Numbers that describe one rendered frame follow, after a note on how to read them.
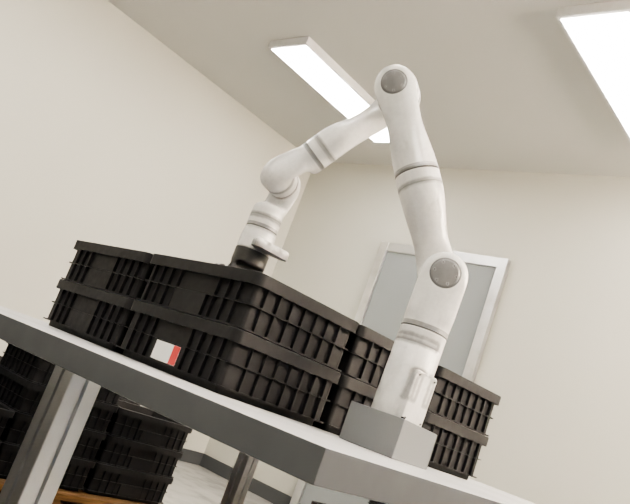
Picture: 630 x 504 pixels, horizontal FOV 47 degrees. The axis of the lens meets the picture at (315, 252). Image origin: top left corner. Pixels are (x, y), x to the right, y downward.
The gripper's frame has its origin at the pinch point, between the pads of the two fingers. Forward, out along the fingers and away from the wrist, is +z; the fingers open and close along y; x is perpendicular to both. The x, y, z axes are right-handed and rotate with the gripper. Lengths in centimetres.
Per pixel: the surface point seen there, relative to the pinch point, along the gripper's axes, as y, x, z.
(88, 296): 13.8, -38.7, 6.1
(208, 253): -196, -369, -72
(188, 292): 10.7, 0.2, -0.6
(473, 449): -75, 14, 7
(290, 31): -112, -228, -192
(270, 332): 1.7, 18.9, 1.8
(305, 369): -9.1, 19.3, 5.6
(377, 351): -28.4, 16.7, -4.1
